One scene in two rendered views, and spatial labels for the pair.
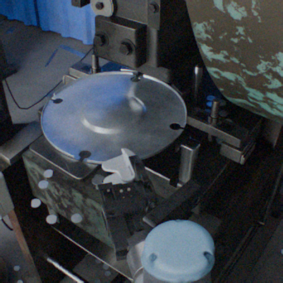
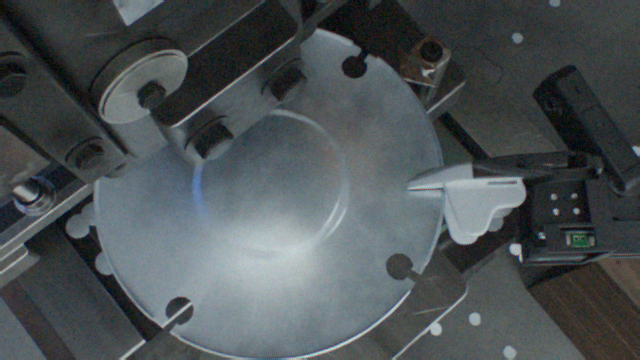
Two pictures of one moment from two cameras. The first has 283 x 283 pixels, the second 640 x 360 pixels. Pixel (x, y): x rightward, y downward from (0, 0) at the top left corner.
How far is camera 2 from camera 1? 0.60 m
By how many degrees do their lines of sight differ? 47
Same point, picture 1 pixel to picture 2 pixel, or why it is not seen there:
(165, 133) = (373, 93)
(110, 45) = (235, 118)
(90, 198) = not seen: hidden behind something
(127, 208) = (607, 210)
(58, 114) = (241, 313)
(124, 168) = (490, 193)
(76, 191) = not seen: hidden behind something
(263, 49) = not seen: outside the picture
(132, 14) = (229, 14)
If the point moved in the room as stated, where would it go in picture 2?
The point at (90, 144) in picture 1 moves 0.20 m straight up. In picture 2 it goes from (371, 249) to (396, 188)
